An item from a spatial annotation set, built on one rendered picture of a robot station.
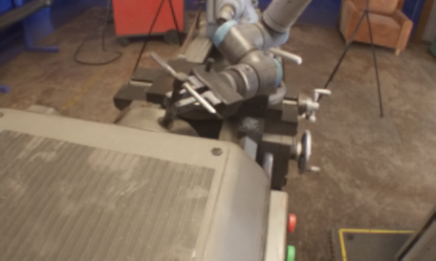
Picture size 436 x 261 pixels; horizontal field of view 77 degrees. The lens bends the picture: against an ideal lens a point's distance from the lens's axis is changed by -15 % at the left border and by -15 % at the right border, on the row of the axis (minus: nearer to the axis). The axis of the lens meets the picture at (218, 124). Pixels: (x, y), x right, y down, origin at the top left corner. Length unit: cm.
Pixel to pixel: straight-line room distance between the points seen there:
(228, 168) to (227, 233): 9
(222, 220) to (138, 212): 9
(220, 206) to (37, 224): 21
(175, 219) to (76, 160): 16
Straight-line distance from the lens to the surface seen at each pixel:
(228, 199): 37
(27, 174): 44
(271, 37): 94
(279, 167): 139
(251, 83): 76
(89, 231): 35
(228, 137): 123
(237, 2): 185
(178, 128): 69
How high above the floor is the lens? 162
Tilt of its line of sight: 37 degrees down
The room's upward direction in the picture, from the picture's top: 3 degrees clockwise
